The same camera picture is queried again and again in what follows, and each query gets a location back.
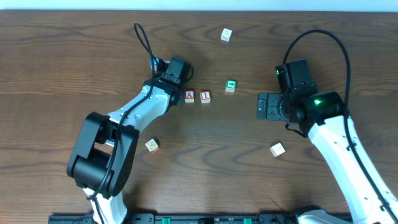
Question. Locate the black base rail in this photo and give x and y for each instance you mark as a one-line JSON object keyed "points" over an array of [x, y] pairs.
{"points": [[149, 218]]}

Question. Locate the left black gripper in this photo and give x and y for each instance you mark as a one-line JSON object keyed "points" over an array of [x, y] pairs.
{"points": [[181, 97]]}

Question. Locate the plain wooden block right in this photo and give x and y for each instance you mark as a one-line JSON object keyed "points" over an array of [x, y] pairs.
{"points": [[277, 149]]}

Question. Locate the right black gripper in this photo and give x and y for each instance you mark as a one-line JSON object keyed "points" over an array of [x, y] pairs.
{"points": [[268, 106]]}

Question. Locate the plain wooden block top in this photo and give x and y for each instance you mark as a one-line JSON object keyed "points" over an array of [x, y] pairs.
{"points": [[226, 35]]}

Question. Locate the red letter A block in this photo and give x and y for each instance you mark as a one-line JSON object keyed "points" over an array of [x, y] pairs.
{"points": [[189, 96]]}

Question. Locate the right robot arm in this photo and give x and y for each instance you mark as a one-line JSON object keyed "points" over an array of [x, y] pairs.
{"points": [[319, 117]]}

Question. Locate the red edged picture block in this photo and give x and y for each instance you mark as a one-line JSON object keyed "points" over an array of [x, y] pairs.
{"points": [[152, 145]]}

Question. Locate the blue number 2 block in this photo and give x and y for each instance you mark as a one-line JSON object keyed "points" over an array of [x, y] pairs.
{"points": [[155, 63]]}

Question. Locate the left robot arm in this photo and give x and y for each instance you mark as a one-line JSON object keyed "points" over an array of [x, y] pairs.
{"points": [[101, 160]]}

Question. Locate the plain wooden block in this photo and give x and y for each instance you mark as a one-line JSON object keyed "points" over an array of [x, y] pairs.
{"points": [[277, 149], [226, 35]]}

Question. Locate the green number 4 block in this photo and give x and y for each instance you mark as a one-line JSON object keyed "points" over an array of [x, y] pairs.
{"points": [[230, 86]]}

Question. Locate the red letter I block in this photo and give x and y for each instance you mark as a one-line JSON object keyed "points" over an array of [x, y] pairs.
{"points": [[205, 97]]}

